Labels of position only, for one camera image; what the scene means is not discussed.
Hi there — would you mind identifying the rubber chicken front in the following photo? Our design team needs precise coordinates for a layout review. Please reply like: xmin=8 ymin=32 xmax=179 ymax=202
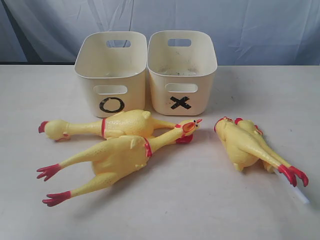
xmin=37 ymin=119 xmax=202 ymax=207

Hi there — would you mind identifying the rubber chicken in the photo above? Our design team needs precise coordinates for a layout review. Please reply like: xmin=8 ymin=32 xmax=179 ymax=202
xmin=37 ymin=119 xmax=202 ymax=207
xmin=38 ymin=109 xmax=188 ymax=142

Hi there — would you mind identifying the headless rubber chicken body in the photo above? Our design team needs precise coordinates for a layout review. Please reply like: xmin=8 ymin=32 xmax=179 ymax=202
xmin=213 ymin=116 xmax=297 ymax=185

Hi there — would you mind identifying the detached chicken head with tube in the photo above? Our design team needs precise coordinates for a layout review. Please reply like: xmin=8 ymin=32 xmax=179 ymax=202
xmin=234 ymin=117 xmax=311 ymax=205

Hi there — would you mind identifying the rubber chicken lying rear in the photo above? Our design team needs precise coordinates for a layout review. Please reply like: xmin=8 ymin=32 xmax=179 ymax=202
xmin=38 ymin=109 xmax=188 ymax=142

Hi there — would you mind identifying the cream bin marked X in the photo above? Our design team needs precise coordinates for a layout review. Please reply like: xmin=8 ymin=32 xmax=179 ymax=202
xmin=147 ymin=30 xmax=218 ymax=116

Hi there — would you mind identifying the cream bin marked O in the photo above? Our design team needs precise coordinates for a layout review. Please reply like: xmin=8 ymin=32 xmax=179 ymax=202
xmin=74 ymin=31 xmax=148 ymax=118

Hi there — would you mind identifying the grey backdrop curtain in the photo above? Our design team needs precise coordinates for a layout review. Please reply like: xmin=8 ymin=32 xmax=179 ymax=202
xmin=0 ymin=0 xmax=320 ymax=66

